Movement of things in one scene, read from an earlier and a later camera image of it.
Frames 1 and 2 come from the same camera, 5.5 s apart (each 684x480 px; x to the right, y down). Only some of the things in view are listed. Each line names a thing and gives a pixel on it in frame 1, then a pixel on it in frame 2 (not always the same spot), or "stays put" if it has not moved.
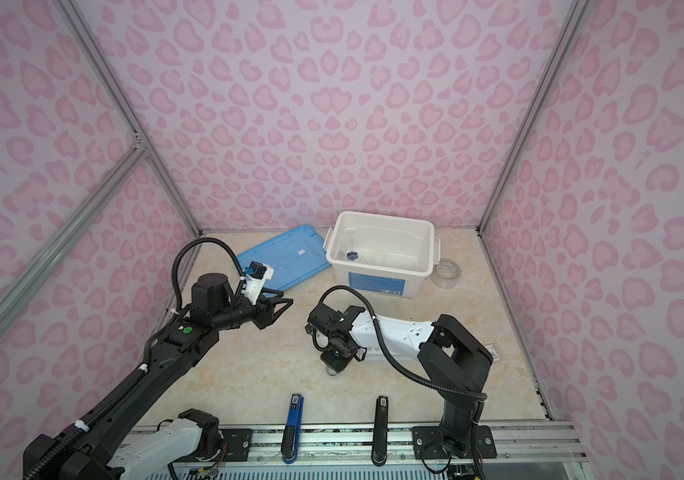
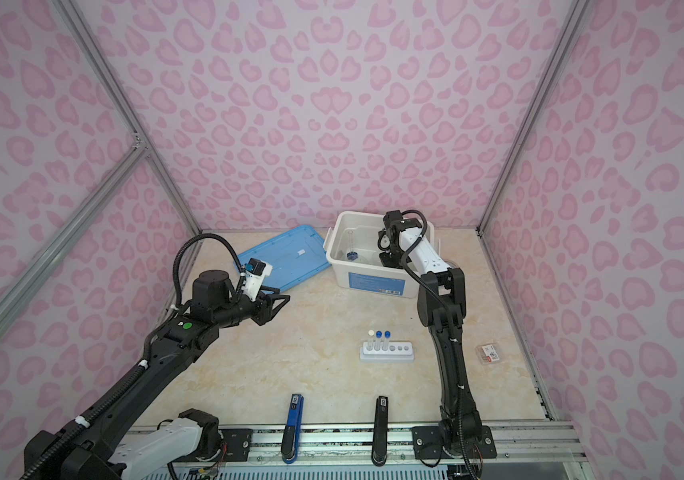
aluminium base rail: x=355 y=445 stays put
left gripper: x=266 y=314 stays put
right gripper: x=336 y=365 → x=386 y=260
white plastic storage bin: x=382 y=254 stays put
